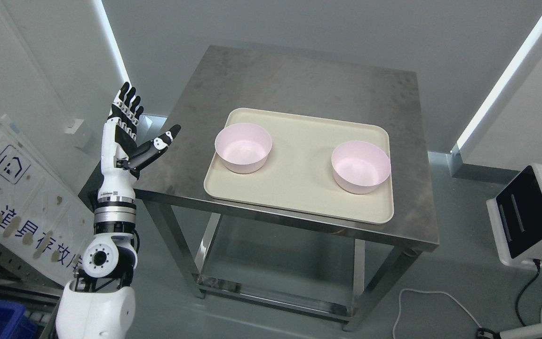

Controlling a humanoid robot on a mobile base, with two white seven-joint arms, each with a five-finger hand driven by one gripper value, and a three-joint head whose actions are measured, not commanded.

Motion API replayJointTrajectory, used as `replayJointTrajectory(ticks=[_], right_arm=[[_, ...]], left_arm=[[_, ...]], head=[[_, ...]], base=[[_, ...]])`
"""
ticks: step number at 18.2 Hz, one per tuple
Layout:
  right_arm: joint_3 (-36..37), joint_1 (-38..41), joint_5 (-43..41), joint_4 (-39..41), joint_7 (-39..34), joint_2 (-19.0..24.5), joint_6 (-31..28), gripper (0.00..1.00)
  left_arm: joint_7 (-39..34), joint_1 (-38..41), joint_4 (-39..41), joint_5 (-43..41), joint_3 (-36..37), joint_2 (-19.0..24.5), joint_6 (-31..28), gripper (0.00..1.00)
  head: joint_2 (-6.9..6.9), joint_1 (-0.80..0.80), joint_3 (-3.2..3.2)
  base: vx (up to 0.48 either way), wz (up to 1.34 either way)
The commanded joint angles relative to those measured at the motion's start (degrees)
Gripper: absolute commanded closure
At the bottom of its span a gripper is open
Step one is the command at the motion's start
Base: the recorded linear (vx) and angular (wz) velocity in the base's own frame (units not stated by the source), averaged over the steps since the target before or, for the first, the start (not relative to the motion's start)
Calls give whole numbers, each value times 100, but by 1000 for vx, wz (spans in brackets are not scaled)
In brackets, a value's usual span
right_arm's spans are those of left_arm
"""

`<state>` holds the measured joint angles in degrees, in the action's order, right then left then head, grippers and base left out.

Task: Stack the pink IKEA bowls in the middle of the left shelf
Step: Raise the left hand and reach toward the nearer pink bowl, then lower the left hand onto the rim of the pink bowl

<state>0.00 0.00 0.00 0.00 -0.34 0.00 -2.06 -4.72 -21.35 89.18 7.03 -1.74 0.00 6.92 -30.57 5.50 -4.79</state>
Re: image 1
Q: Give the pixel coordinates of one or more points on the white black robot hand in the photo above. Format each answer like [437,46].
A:
[122,159]

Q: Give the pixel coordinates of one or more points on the white sign board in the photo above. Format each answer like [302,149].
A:
[41,220]

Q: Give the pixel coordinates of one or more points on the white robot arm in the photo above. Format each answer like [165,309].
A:
[99,303]

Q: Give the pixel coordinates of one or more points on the pink bowl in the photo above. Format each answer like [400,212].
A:
[243,147]
[360,167]

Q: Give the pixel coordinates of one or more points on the stainless steel table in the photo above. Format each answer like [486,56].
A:
[309,106]

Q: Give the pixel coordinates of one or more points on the white wall socket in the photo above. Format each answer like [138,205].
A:
[78,129]

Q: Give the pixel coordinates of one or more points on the white black device box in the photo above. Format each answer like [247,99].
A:
[515,215]

